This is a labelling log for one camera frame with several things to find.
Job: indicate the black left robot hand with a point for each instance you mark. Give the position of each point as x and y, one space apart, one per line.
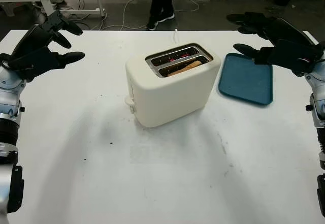
33 39

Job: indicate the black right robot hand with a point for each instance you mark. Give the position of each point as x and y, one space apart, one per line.
287 29

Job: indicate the browned toast slice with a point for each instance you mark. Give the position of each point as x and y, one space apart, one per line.
193 66

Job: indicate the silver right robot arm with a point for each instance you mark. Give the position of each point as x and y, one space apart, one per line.
318 87

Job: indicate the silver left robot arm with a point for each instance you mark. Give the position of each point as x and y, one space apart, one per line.
8 92

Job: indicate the cream toaster lever knob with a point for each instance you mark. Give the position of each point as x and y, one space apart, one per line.
129 101

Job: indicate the person in black trousers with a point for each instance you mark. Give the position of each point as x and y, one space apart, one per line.
160 0

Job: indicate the cream white toaster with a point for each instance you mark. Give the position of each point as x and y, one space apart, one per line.
175 99

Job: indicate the blue plastic tray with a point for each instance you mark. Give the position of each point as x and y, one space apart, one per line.
246 84

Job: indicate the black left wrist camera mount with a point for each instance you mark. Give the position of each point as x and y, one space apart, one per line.
28 66

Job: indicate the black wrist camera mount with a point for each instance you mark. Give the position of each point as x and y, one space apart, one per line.
294 56
28 66

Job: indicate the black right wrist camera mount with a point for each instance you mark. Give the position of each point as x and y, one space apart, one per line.
294 56

